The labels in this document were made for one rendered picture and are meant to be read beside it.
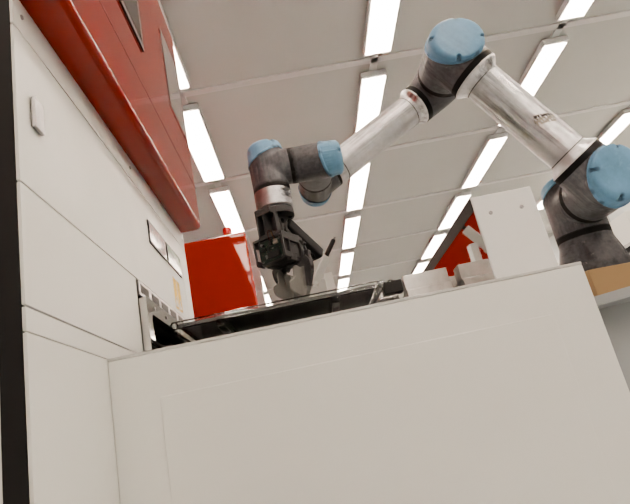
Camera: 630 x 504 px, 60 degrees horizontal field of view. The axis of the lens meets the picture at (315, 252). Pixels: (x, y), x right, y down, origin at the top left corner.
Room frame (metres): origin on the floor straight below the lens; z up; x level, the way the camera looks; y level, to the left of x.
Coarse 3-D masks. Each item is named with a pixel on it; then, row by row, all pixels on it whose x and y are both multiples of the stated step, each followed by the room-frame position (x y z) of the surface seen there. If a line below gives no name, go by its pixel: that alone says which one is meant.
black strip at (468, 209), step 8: (464, 208) 0.80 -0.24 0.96; (472, 208) 0.77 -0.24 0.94; (464, 216) 0.82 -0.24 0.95; (456, 224) 0.86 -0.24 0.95; (464, 224) 0.83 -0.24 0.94; (448, 232) 0.92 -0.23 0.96; (456, 232) 0.87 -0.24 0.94; (448, 240) 0.93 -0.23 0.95; (440, 248) 0.99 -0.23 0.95; (440, 256) 1.00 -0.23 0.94; (432, 264) 1.07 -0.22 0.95
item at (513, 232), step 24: (504, 192) 0.77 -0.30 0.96; (528, 192) 0.78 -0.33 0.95; (480, 216) 0.77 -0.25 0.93; (504, 216) 0.77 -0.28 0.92; (528, 216) 0.78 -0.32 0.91; (504, 240) 0.77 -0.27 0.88; (528, 240) 0.78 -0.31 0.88; (504, 264) 0.77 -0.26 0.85; (528, 264) 0.77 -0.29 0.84; (552, 264) 0.78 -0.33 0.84
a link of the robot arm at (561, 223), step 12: (552, 180) 1.17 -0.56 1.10; (552, 192) 1.18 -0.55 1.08; (552, 204) 1.18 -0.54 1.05; (564, 204) 1.13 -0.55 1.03; (552, 216) 1.20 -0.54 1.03; (564, 216) 1.16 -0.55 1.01; (576, 216) 1.13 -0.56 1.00; (552, 228) 1.22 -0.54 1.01; (564, 228) 1.18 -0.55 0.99; (576, 228) 1.16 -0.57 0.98
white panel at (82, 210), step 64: (0, 0) 0.48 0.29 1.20; (0, 64) 0.48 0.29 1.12; (0, 128) 0.48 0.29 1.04; (64, 128) 0.60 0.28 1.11; (0, 192) 0.48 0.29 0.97; (64, 192) 0.59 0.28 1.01; (128, 192) 0.86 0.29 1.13; (0, 256) 0.48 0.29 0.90; (64, 256) 0.58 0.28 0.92; (128, 256) 0.82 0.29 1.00; (0, 320) 0.48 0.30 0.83; (64, 320) 0.57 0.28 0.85; (128, 320) 0.78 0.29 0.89
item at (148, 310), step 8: (144, 304) 0.85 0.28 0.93; (152, 304) 0.88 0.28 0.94; (144, 312) 0.85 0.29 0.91; (152, 312) 0.88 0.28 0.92; (160, 312) 0.93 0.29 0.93; (144, 320) 0.85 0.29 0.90; (152, 320) 0.87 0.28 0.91; (160, 320) 0.93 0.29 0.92; (168, 320) 0.98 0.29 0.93; (176, 320) 1.05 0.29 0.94; (144, 328) 0.85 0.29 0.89; (152, 328) 0.87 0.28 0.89; (168, 328) 1.00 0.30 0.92; (144, 336) 0.85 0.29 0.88; (152, 336) 0.86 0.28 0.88; (184, 336) 1.10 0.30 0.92; (144, 344) 0.85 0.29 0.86; (152, 344) 0.85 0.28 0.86; (160, 344) 0.90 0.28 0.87
